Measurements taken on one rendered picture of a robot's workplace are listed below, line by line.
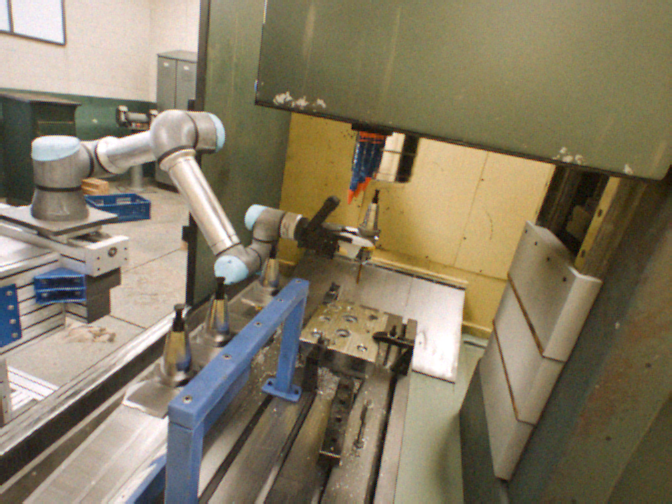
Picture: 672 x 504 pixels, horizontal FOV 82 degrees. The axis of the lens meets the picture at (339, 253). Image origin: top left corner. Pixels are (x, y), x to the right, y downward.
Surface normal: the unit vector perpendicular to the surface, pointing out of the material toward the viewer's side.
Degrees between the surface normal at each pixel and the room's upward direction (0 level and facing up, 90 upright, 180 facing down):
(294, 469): 0
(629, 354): 90
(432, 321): 24
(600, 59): 90
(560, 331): 90
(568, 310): 90
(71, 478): 8
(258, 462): 0
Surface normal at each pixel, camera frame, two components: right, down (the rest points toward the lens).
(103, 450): 0.14, -0.87
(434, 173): -0.25, 0.29
